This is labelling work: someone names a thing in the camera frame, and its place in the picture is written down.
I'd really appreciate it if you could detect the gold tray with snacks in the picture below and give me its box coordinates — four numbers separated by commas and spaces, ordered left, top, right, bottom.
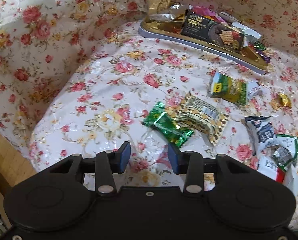
138, 19, 268, 74

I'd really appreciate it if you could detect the black cracker box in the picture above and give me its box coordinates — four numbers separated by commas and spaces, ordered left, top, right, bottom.
180, 9, 244, 53

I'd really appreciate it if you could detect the navy white biscuit packet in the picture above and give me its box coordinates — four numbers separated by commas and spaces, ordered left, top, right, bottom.
244, 116, 279, 157

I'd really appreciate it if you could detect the shiny green candy packet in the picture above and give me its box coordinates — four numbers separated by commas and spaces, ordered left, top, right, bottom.
142, 101, 193, 147

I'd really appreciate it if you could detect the olive green snack packet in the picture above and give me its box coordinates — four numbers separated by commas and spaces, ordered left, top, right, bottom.
209, 71, 247, 106

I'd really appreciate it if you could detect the small white candy wrapper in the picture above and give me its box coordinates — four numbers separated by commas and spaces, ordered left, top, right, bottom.
246, 81, 263, 101

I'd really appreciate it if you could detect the beige patterned cracker packet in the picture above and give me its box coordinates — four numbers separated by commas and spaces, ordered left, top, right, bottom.
174, 92, 229, 146

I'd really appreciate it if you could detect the red white snack packet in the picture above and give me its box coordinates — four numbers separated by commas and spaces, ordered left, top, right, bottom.
258, 155, 285, 184

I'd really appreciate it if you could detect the gold foil candy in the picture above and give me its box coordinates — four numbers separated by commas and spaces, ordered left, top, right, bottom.
278, 93, 292, 108

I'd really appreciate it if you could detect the green white snack packet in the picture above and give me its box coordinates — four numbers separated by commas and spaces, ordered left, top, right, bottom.
271, 134, 298, 172

